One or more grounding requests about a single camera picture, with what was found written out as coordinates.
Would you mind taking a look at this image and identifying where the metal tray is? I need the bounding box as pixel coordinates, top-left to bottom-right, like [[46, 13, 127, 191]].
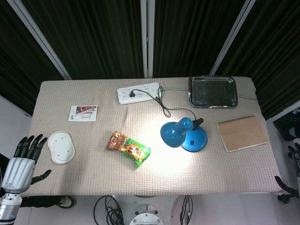
[[188, 75, 239, 109]]

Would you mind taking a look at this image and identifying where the blue desk lamp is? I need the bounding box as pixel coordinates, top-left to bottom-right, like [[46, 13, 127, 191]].
[[160, 117, 209, 153]]

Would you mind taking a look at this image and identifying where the beige waffle tablecloth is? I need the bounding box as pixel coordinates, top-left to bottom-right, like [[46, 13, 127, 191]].
[[23, 76, 282, 196]]

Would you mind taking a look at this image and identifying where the orange green snack bag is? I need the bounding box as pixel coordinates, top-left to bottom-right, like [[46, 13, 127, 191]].
[[105, 130, 151, 168]]

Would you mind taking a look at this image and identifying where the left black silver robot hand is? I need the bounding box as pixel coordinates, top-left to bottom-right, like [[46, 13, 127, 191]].
[[0, 134, 52, 194]]

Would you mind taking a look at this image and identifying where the black lamp cord with plug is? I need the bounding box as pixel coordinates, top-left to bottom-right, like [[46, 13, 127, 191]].
[[128, 86, 196, 121]]

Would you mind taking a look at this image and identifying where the white plastic dish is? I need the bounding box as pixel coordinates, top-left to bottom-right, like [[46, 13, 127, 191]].
[[47, 130, 75, 165]]

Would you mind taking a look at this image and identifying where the black curtain panel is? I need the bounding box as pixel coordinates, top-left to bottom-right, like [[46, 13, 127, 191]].
[[22, 0, 144, 80], [0, 0, 64, 116], [152, 0, 247, 77], [217, 0, 300, 119]]

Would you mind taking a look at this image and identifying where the brown spiral notebook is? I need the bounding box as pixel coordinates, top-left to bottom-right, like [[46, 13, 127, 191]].
[[217, 114, 270, 153]]

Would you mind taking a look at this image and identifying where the aluminium partition post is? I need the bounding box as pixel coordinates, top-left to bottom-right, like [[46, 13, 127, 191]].
[[140, 0, 154, 79], [10, 0, 71, 80], [208, 0, 258, 77]]

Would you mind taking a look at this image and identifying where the white power strip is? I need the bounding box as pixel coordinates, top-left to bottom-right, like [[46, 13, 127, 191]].
[[117, 82, 163, 105]]

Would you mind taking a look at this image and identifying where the black caster wheel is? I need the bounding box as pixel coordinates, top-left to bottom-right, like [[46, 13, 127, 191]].
[[56, 195, 77, 209]]

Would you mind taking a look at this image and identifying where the printed paper leaflet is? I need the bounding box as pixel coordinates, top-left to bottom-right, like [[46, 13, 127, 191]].
[[68, 105, 98, 122]]

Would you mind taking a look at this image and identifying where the grey round robot base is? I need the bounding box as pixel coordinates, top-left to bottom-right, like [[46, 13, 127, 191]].
[[128, 203, 167, 225]]

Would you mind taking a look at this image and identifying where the black floor cable bundle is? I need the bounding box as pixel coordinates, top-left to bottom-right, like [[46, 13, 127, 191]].
[[93, 195, 125, 225], [180, 195, 194, 225]]

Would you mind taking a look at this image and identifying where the black background equipment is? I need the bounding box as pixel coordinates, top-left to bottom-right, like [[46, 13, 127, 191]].
[[272, 100, 300, 142]]

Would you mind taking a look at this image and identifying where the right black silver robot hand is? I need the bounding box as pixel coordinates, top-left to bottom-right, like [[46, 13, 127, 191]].
[[274, 144, 300, 197]]

